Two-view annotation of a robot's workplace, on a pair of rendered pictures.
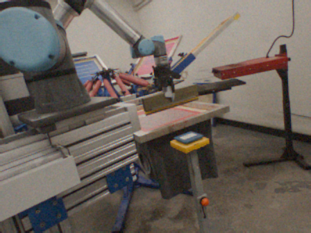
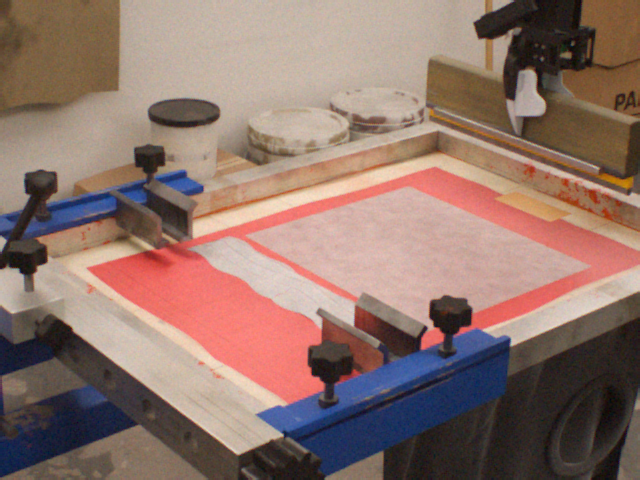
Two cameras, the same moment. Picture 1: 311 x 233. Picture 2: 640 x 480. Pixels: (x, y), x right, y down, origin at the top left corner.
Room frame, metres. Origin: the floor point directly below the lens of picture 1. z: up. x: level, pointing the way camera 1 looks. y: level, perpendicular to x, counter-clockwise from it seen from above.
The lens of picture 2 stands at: (2.12, 1.34, 1.64)
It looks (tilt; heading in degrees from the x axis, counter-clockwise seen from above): 24 degrees down; 252
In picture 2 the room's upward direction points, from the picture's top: 2 degrees clockwise
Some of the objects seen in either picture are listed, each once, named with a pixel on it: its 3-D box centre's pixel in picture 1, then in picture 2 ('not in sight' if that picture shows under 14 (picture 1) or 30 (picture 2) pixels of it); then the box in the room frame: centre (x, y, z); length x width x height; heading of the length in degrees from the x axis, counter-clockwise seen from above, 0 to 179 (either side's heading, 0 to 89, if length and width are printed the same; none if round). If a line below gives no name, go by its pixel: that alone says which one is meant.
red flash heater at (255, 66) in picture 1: (248, 67); not in sight; (2.40, -1.03, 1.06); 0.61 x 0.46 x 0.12; 83
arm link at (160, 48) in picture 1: (157, 46); not in sight; (1.36, -0.11, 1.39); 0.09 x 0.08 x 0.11; 99
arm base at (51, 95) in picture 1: (60, 89); not in sight; (0.71, 0.24, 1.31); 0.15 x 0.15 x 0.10
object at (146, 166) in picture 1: (141, 150); (502, 423); (1.48, 0.11, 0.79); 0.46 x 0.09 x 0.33; 23
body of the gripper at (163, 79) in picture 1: (162, 75); (552, 24); (1.36, -0.11, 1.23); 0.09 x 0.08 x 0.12; 113
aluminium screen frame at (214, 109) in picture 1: (155, 114); (378, 252); (1.61, -0.04, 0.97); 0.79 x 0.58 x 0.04; 23
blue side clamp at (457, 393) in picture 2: not in sight; (388, 401); (1.72, 0.31, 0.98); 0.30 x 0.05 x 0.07; 23
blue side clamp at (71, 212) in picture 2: not in sight; (99, 222); (1.94, -0.20, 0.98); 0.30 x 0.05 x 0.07; 23
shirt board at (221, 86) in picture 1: (175, 96); not in sight; (2.50, -0.29, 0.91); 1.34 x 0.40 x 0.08; 83
